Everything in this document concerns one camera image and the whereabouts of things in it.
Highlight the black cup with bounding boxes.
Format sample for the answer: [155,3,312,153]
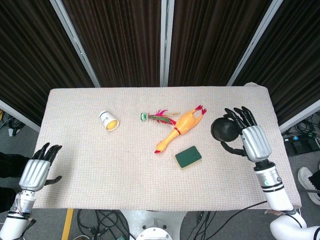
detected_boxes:
[210,116,242,143]

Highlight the yellow rubber chicken toy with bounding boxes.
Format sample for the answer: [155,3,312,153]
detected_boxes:
[153,104,208,155]

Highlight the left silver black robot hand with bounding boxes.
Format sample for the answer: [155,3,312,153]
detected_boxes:
[18,142,63,193]

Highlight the red green feather shuttlecock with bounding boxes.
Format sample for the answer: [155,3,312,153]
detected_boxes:
[140,108,177,127]

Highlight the person in black clothes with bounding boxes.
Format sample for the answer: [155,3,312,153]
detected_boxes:
[0,151,33,213]

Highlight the white shoe black laces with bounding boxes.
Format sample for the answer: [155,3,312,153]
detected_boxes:
[297,166,320,206]

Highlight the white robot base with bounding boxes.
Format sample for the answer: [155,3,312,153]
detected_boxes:
[119,209,191,240]

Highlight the white paper cup yellow inside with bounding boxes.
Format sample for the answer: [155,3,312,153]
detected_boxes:
[98,110,120,132]

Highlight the green yellow sponge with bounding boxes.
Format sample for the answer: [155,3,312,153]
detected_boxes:
[174,145,203,171]

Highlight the dark brown partition panel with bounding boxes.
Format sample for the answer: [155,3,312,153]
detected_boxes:
[168,0,272,87]
[0,0,95,126]
[234,0,320,118]
[62,0,161,88]

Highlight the black floor cable tangle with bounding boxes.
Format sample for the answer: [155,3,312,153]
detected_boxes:
[184,211,218,240]
[76,209,131,240]
[0,109,26,137]
[282,113,320,141]

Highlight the beige woven tablecloth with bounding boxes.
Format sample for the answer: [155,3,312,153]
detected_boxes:
[29,86,303,210]

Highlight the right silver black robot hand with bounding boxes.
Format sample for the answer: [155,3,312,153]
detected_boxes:
[221,106,273,163]

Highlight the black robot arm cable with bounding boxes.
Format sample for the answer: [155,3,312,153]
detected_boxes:
[217,200,268,228]

